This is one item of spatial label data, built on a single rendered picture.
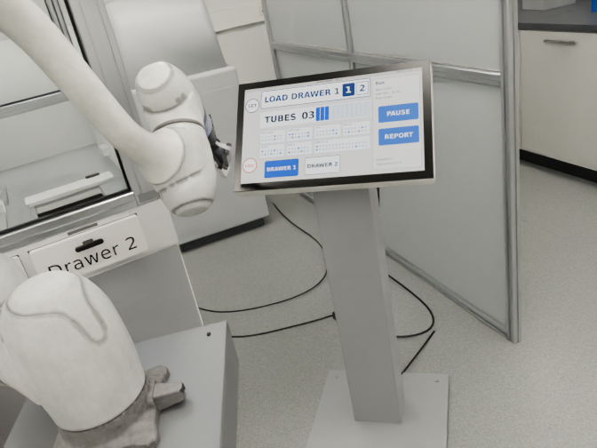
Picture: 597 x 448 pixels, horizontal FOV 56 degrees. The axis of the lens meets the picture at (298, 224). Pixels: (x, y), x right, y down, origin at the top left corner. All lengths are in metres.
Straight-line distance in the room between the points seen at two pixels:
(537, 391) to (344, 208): 1.02
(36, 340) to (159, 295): 0.90
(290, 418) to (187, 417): 1.21
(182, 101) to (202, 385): 0.51
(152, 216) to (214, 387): 0.75
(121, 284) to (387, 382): 0.88
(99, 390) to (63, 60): 0.49
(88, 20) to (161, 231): 0.59
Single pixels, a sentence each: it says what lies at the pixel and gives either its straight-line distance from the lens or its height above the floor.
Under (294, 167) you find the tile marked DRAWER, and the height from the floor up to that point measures 1.00.
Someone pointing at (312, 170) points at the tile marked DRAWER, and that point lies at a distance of 1.43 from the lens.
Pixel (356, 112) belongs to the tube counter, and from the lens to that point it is 1.45.
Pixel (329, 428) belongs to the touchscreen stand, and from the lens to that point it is 2.03.
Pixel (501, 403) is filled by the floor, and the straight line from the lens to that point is 2.13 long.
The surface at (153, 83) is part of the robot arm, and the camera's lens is 1.07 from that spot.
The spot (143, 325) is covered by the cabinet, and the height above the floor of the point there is 0.58.
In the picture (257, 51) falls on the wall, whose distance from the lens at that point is 5.03.
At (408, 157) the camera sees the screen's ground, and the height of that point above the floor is 1.00.
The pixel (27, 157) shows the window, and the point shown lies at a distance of 1.57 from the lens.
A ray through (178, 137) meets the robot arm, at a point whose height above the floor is 1.24.
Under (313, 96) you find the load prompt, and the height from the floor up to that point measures 1.15.
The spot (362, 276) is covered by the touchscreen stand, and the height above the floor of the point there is 0.62.
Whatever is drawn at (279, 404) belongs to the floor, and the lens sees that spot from 2.21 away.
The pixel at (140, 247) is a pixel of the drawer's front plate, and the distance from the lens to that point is 1.64.
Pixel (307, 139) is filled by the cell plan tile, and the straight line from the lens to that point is 1.46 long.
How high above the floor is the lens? 1.49
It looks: 25 degrees down
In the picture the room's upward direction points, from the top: 12 degrees counter-clockwise
